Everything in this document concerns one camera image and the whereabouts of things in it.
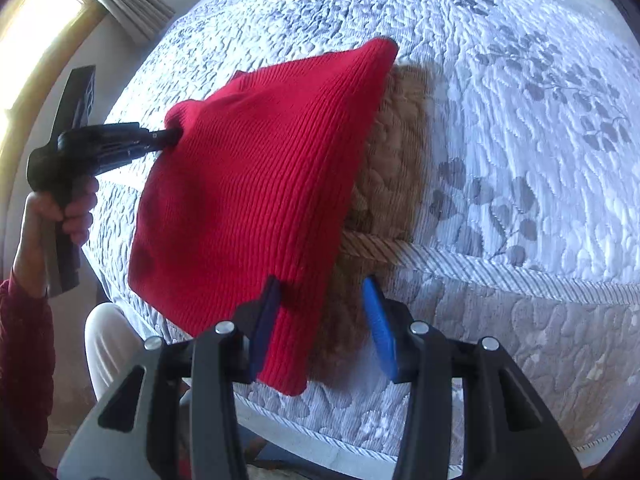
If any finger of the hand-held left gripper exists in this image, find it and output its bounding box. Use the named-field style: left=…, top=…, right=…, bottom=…
left=148, top=128, right=177, bottom=155

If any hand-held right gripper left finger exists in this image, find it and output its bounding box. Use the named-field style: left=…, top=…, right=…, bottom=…
left=57, top=275, right=283, bottom=480

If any window with wooden frame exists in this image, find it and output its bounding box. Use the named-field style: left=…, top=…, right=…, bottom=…
left=0, top=0, right=108, bottom=126

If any person's left hand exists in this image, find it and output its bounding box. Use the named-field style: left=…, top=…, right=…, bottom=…
left=17, top=176, right=100, bottom=266

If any person's leg in white pants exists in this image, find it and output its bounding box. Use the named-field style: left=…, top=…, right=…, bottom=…
left=84, top=302, right=201, bottom=411

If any white quilted bedspread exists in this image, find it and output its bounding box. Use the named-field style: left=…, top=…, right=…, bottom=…
left=82, top=0, right=640, bottom=471

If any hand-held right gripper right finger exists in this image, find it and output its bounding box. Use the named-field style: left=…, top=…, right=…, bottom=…
left=361, top=276, right=583, bottom=480

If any red knit sweater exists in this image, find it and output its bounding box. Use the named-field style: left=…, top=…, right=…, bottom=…
left=127, top=36, right=400, bottom=397

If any beige curtain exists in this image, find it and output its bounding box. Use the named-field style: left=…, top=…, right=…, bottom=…
left=65, top=0, right=176, bottom=46

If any person's left forearm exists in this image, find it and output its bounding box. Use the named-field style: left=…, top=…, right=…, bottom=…
left=0, top=255, right=56, bottom=461

